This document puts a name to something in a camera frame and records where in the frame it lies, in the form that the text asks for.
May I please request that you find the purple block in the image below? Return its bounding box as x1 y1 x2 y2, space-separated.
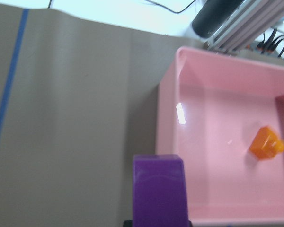
133 155 190 227

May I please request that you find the orange block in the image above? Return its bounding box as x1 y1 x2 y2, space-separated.
248 126 284 160

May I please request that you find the pink plastic box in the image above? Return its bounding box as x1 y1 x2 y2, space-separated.
156 47 284 226

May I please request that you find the black water bottle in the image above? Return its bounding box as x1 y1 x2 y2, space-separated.
192 0 243 38

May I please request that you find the aluminium frame post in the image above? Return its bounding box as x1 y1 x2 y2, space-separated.
207 0 284 53

